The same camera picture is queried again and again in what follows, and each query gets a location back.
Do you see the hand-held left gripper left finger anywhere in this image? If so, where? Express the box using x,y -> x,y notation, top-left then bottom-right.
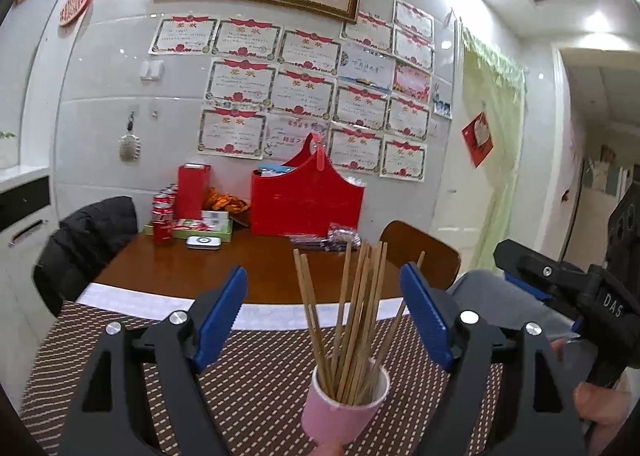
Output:
57,265 -> 249,456

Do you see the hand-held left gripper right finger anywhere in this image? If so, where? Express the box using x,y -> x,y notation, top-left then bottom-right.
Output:
398,262 -> 588,456

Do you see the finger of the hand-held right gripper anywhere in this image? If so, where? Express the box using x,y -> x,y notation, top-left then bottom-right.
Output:
504,273 -> 583,337
493,238 -> 596,307

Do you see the bunch of wooden chopsticks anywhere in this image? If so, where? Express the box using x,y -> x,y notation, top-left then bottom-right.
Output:
292,241 -> 426,404

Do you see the pink paper cup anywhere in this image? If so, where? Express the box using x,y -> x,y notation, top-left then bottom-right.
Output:
301,365 -> 391,444

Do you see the person's right hand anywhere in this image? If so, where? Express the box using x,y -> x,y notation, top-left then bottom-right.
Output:
574,382 -> 640,424

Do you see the brown wooden chair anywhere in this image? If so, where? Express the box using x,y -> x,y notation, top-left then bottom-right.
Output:
378,221 -> 462,291

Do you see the white cloth strip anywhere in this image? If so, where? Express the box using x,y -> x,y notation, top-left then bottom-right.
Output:
79,282 -> 408,331

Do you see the brown dotted placemat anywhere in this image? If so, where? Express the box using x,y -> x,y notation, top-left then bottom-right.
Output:
20,301 -> 503,456

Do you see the green flat box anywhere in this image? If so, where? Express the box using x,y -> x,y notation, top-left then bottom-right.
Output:
145,218 -> 233,243

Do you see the clear plastic snack bag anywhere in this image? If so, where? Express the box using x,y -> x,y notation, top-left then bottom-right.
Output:
327,223 -> 362,249

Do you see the dark wrapped package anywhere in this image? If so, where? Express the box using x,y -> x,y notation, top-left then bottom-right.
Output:
286,233 -> 351,251

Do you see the orange snack bag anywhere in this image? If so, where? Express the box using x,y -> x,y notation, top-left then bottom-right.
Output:
205,188 -> 249,214

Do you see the red door poster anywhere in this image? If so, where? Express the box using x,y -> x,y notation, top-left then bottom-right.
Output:
461,112 -> 495,167

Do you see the red cardboard box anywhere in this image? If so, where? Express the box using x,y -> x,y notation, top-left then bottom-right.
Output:
177,163 -> 212,221

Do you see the red gift bag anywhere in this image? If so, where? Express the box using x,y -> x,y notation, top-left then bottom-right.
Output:
250,132 -> 364,237

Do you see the black jacket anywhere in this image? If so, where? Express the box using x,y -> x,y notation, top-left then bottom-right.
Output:
32,196 -> 138,319

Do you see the green door curtain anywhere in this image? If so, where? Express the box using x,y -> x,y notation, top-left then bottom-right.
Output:
452,20 -> 528,277

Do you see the small photo print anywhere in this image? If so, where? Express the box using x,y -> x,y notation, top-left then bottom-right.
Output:
432,83 -> 453,119

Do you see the hanging silver ornament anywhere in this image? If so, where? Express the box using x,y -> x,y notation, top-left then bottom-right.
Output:
119,113 -> 141,163

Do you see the black white cabinet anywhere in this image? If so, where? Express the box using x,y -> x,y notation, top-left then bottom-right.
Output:
0,163 -> 51,287

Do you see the wall of award certificates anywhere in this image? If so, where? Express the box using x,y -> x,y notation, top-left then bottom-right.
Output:
147,0 -> 435,181

